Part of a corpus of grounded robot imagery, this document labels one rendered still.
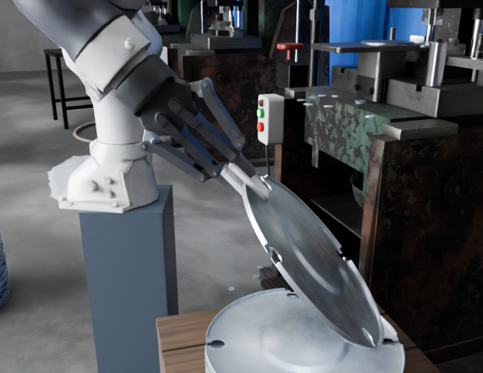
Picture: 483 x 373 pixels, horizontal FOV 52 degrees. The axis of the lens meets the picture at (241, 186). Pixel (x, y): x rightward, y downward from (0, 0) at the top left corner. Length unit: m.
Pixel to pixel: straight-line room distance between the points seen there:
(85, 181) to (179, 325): 0.40
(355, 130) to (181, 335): 0.62
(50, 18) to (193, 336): 0.53
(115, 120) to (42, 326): 0.74
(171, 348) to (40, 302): 0.91
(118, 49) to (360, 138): 0.71
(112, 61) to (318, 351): 0.48
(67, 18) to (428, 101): 0.76
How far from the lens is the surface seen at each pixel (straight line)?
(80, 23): 0.63
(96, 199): 1.13
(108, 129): 1.08
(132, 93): 0.62
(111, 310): 1.22
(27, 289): 1.79
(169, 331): 0.88
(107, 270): 1.16
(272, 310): 0.84
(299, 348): 0.76
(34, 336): 1.55
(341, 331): 0.60
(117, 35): 0.62
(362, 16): 3.70
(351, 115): 1.21
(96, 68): 0.62
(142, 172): 1.11
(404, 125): 1.05
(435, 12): 1.33
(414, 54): 1.33
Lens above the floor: 0.87
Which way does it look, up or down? 20 degrees down
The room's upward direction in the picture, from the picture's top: straight up
